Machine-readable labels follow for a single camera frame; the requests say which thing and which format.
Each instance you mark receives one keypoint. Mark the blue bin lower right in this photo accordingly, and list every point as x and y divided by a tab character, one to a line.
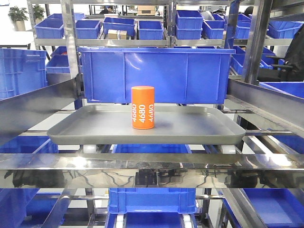
265	208

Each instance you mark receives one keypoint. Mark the blue bin top row centre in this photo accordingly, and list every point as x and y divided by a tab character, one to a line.
150	30

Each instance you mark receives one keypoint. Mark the potted plant left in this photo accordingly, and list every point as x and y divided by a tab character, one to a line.
18	17

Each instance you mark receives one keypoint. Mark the large blue crate left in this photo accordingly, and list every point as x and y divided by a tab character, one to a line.
21	71

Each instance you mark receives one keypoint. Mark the blue bin top row left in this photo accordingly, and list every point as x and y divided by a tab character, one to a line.
50	28

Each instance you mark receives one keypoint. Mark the large blue plastic bin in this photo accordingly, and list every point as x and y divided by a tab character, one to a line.
178	75

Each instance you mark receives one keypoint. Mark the cardboard boxes on shelf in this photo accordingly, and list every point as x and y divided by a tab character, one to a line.
117	34

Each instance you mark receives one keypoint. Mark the blue bin below shelf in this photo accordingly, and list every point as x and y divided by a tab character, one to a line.
167	200

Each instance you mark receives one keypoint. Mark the steel shelf rack frame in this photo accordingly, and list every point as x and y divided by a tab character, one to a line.
281	168

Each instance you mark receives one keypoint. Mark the blue bin top row tilted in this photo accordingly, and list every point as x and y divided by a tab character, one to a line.
124	24

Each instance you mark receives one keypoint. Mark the blue bin right shelf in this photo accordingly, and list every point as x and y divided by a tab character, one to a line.
290	88

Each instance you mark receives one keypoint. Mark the orange cylindrical capacitor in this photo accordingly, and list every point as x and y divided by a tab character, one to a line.
143	114

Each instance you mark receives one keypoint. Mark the blue bin top right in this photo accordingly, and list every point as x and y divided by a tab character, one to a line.
283	29

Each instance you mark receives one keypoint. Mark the stacked blue bins top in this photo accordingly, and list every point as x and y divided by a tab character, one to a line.
188	24

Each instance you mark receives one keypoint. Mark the blue bin lower left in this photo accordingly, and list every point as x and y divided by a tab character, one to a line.
30	144

